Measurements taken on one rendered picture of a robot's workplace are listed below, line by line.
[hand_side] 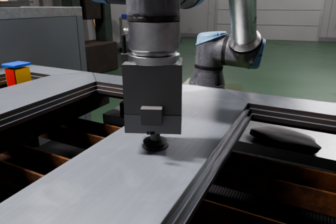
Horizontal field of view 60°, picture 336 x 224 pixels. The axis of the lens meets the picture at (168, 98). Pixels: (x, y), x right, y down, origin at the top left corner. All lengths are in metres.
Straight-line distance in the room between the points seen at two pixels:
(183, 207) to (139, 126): 0.14
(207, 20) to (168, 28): 9.66
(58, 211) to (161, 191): 0.12
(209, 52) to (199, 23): 8.97
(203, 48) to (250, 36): 0.20
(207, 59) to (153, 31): 0.77
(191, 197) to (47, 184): 0.18
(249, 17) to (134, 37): 0.63
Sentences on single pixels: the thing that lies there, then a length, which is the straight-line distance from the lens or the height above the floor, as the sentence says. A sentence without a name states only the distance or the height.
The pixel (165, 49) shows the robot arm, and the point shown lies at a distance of 0.39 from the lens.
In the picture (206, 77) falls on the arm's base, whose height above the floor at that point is 0.79.
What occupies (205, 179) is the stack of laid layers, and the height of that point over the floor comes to 0.83.
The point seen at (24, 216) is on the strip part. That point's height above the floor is 0.85.
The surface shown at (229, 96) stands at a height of 0.84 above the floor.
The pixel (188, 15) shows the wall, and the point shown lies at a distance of 10.18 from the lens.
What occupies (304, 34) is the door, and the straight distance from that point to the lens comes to 9.95.
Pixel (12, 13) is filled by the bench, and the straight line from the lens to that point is 1.26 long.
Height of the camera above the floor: 1.06
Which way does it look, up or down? 18 degrees down
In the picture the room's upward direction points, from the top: straight up
